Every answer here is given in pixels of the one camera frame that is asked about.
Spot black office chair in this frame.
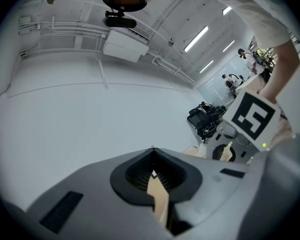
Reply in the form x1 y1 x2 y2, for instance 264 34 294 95
186 101 227 143

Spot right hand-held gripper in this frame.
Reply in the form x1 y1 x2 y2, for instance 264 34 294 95
205 88 283 165

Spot person's white printed shirt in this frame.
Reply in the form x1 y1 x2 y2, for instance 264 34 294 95
202 0 293 51

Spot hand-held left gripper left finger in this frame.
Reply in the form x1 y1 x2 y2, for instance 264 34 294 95
4 148 178 240

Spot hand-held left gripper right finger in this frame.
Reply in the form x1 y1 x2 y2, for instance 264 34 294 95
153 133 300 240

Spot white ceiling pipes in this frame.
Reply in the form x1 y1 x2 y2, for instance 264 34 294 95
17 19 109 54

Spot light wooden table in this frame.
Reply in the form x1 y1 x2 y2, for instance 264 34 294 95
146 169 171 231

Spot black head camera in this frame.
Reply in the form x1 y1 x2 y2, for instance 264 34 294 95
103 8 138 30

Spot person's right forearm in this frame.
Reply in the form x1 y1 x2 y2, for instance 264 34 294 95
259 40 300 105

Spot white air conditioning unit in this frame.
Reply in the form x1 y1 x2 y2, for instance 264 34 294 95
102 29 150 64

